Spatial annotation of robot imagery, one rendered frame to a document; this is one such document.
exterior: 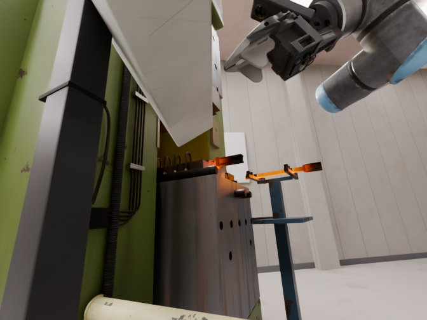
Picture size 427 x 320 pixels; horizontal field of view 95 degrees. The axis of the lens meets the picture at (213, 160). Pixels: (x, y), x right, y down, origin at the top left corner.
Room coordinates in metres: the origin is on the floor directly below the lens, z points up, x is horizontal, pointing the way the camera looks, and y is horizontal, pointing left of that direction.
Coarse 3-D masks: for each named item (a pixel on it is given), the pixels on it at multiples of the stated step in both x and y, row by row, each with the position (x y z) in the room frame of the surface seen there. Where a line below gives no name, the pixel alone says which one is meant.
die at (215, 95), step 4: (212, 88) 0.75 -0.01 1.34; (212, 92) 0.74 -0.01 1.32; (216, 92) 0.79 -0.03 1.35; (212, 96) 0.74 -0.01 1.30; (216, 96) 0.78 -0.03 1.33; (212, 100) 0.74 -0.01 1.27; (216, 100) 0.78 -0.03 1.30; (212, 104) 0.76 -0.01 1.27; (216, 104) 0.78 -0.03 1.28; (212, 108) 0.79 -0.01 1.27; (216, 108) 0.79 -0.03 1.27
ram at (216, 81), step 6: (216, 36) 0.83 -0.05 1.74; (216, 42) 0.83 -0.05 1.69; (216, 48) 0.82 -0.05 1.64; (216, 54) 0.82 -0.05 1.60; (216, 60) 0.81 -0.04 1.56; (216, 66) 0.81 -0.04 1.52; (216, 72) 0.80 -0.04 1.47; (216, 78) 0.80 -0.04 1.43; (216, 84) 0.79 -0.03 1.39; (222, 96) 0.86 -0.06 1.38
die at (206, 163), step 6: (192, 162) 0.65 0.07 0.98; (198, 162) 0.64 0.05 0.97; (204, 162) 0.65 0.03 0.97; (210, 162) 0.69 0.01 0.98; (162, 168) 0.71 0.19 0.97; (168, 168) 0.69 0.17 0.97; (180, 168) 0.67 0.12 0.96; (192, 168) 0.65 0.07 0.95; (222, 168) 0.80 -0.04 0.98; (162, 174) 0.71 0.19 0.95; (222, 174) 0.79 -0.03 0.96
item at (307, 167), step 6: (318, 162) 1.03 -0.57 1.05; (294, 168) 1.09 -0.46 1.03; (300, 168) 1.07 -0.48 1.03; (306, 168) 1.07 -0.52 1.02; (312, 168) 1.05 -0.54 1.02; (318, 168) 1.04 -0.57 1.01; (258, 174) 1.20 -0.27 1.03; (264, 174) 1.18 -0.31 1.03; (270, 174) 1.16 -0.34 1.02; (276, 174) 1.14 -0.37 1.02; (282, 174) 1.15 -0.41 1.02
